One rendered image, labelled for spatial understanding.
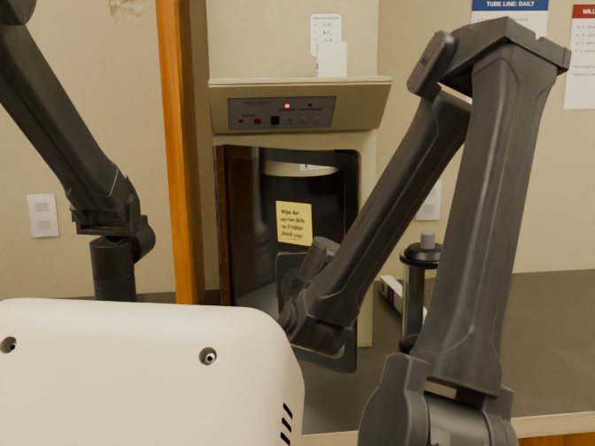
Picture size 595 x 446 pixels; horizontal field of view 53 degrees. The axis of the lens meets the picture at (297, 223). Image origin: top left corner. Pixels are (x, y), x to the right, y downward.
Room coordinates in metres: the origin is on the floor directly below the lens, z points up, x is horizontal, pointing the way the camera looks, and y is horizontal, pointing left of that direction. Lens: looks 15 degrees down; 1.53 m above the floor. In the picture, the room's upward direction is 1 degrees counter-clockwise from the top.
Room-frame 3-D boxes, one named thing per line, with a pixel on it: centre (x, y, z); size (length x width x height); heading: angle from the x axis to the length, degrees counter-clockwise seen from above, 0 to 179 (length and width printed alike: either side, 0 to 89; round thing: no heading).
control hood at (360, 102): (1.11, -0.01, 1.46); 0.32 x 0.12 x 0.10; 96
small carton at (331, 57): (1.11, -0.07, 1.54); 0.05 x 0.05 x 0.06; 2
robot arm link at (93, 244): (0.81, 0.26, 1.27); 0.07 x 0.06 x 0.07; 173
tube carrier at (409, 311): (1.13, -0.26, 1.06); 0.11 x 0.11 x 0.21
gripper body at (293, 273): (0.87, 0.00, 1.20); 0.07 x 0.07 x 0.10; 6
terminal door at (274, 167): (1.05, 0.02, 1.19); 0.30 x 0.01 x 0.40; 55
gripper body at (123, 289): (0.81, 0.26, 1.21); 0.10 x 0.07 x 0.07; 7
